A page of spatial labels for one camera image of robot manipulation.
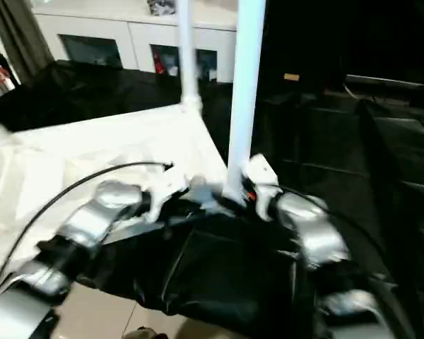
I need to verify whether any dark object on cabinet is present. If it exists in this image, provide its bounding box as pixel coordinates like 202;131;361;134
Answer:
148;0;176;16

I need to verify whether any black horizontal rail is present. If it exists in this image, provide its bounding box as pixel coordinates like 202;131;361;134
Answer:
345;73;424;93

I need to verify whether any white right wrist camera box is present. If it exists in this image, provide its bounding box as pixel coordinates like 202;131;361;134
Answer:
240;153;281;221

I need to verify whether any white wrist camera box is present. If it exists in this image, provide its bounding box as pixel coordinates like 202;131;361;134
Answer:
145;167;192;224
240;153;281;221

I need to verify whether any black plastic mat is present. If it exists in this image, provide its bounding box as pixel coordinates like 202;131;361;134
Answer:
0;60;424;339

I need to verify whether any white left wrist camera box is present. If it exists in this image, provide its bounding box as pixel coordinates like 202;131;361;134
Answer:
145;167;192;224

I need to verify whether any white plastic table top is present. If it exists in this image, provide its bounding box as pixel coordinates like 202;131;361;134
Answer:
0;102;235;283

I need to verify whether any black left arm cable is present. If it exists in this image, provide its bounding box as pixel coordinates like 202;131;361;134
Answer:
0;161;175;297

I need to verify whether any white cabinet with glass doors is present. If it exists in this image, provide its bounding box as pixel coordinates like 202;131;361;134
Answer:
30;0;238;84

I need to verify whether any grey curtain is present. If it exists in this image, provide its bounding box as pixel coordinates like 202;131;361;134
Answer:
0;0;54;83

